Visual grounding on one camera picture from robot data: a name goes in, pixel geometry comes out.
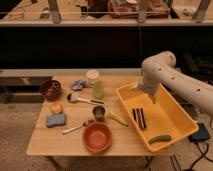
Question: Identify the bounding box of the dark brown bowl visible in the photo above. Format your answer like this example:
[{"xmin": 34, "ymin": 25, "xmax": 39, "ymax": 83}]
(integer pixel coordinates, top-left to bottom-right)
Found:
[{"xmin": 39, "ymin": 80, "xmax": 61, "ymax": 101}]

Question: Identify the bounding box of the orange yellow fruit toy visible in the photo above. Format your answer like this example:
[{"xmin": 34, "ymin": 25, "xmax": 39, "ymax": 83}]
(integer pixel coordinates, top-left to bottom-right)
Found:
[{"xmin": 50, "ymin": 103, "xmax": 63, "ymax": 114}]

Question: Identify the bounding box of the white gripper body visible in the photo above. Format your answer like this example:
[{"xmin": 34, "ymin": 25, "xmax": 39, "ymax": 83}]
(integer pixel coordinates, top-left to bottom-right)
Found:
[{"xmin": 137, "ymin": 77, "xmax": 159, "ymax": 103}]

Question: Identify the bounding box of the yellow plastic tray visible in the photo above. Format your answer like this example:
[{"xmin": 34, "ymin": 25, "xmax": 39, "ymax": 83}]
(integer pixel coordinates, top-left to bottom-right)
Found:
[{"xmin": 116, "ymin": 82, "xmax": 198, "ymax": 152}]

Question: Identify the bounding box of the blue box on floor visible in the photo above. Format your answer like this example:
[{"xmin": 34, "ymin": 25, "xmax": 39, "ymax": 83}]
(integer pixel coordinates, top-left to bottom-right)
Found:
[{"xmin": 188, "ymin": 123, "xmax": 211, "ymax": 142}]

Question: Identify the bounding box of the white handled brush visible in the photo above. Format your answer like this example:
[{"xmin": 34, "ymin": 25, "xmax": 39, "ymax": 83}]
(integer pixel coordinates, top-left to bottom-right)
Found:
[{"xmin": 67, "ymin": 93, "xmax": 103, "ymax": 105}]

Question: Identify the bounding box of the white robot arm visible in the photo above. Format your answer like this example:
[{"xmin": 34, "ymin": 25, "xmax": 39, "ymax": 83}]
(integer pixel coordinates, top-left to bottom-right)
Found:
[{"xmin": 138, "ymin": 51, "xmax": 213, "ymax": 116}]

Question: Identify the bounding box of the metal spoon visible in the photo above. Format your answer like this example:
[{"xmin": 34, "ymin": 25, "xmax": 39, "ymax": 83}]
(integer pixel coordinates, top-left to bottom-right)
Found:
[{"xmin": 62, "ymin": 119, "xmax": 94, "ymax": 135}]

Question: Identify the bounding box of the yellow banana toy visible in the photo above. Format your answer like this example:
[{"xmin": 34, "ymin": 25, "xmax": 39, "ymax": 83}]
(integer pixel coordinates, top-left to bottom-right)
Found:
[{"xmin": 106, "ymin": 111, "xmax": 128, "ymax": 127}]

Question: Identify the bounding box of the black floor cable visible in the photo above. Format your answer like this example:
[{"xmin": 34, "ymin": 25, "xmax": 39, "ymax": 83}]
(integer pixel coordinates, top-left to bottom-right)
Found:
[{"xmin": 170, "ymin": 139, "xmax": 213, "ymax": 171}]

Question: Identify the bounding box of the metal cup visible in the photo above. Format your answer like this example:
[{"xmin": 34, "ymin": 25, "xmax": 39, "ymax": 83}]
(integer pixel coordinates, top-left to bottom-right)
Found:
[{"xmin": 92, "ymin": 106, "xmax": 105, "ymax": 122}]

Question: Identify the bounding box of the blue sponge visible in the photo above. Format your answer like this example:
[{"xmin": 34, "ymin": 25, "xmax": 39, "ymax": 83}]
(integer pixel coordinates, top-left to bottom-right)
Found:
[{"xmin": 46, "ymin": 114, "xmax": 66, "ymax": 128}]

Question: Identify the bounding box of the green cucumber toy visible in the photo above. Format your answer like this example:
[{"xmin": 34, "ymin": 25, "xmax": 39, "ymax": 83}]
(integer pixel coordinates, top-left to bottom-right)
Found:
[{"xmin": 148, "ymin": 135, "xmax": 172, "ymax": 145}]

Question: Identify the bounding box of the blue crumpled cloth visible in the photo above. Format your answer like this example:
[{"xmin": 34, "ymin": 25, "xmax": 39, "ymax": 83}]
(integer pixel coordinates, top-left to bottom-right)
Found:
[{"xmin": 71, "ymin": 80, "xmax": 87, "ymax": 91}]

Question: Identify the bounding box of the orange bowl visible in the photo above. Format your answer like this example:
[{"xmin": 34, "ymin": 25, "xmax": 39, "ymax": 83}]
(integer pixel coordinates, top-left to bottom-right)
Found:
[{"xmin": 82, "ymin": 122, "xmax": 112, "ymax": 154}]

